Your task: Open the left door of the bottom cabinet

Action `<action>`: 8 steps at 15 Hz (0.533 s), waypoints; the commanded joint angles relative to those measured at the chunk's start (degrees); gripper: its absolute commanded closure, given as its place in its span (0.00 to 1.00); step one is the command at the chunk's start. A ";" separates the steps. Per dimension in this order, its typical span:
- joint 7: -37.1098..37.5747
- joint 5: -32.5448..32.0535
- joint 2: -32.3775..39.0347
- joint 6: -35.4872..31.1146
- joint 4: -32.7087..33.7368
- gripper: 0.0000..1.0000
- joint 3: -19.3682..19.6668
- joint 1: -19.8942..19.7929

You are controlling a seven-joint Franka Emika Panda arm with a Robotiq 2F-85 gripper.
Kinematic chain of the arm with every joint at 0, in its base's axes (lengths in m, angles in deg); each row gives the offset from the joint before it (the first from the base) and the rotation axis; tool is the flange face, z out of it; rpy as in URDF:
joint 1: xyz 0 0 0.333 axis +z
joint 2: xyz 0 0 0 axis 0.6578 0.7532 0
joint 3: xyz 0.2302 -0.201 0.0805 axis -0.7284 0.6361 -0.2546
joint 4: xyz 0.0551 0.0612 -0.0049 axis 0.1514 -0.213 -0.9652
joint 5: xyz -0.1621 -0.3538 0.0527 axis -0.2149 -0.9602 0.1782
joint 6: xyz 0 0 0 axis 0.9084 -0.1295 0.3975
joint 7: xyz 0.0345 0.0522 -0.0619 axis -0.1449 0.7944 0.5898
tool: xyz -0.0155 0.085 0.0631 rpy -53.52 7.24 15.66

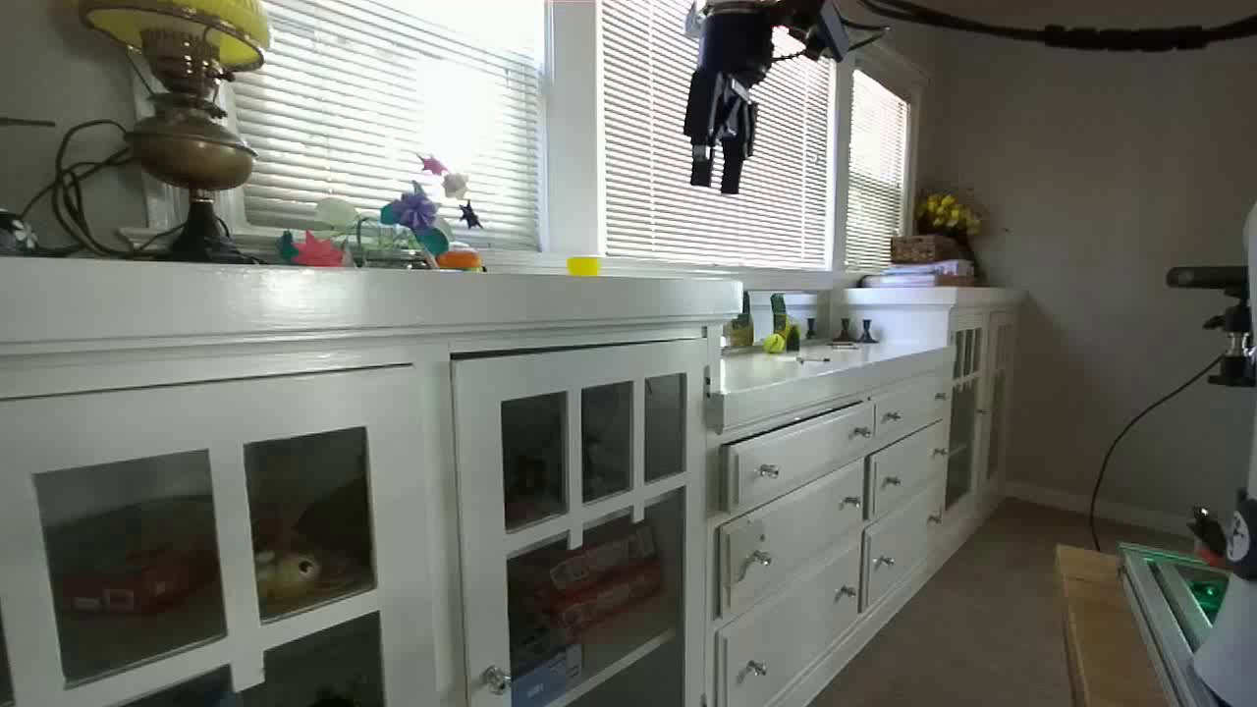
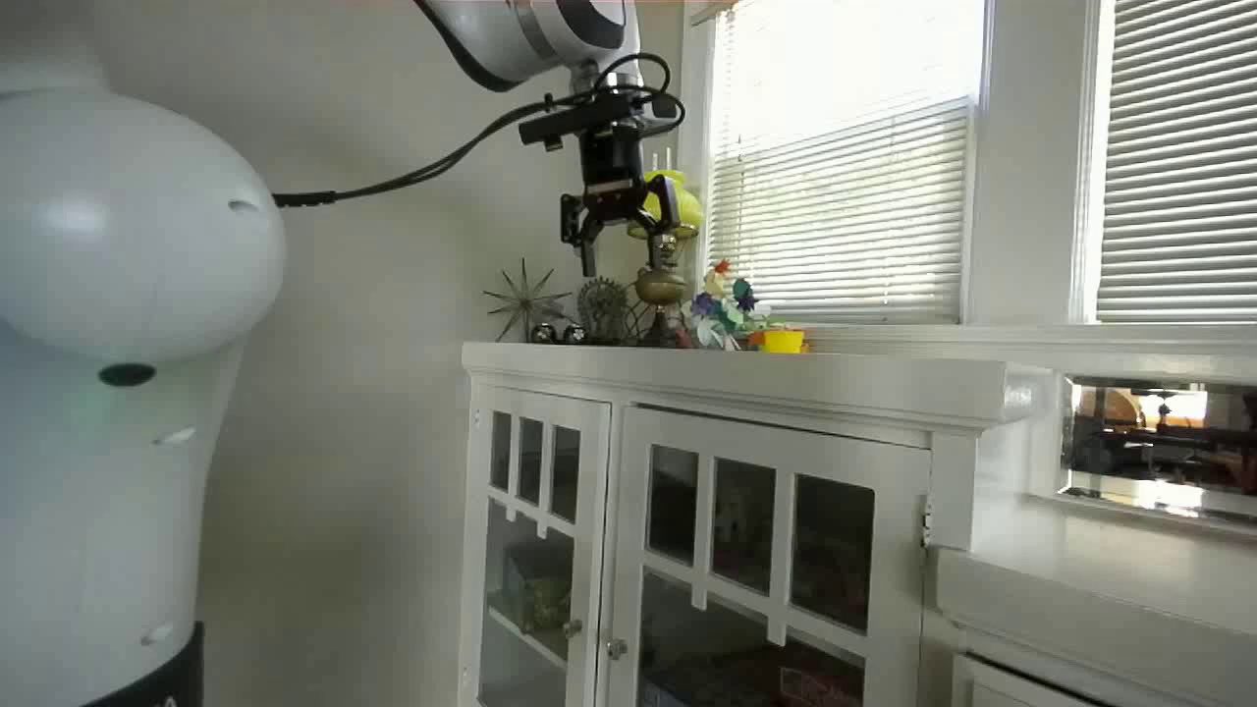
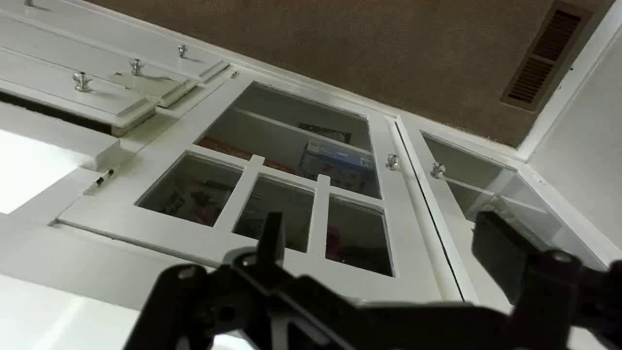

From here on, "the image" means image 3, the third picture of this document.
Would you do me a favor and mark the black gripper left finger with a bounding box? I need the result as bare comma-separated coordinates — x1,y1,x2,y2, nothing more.
123,210,366,350

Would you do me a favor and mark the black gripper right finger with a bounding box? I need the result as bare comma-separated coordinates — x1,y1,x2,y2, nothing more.
471,210,622,350

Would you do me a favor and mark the white glass-paned cabinet door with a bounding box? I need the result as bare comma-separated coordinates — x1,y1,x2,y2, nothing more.
396,115,622,313
57,70,466,307

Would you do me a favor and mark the white display cabinet body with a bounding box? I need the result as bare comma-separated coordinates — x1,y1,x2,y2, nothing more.
0,66,622,350

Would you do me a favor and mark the blue box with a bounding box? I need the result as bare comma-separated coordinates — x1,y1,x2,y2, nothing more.
298,140,382,199

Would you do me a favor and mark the brown slatted floor vent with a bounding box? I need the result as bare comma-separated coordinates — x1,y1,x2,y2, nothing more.
501,2,596,113

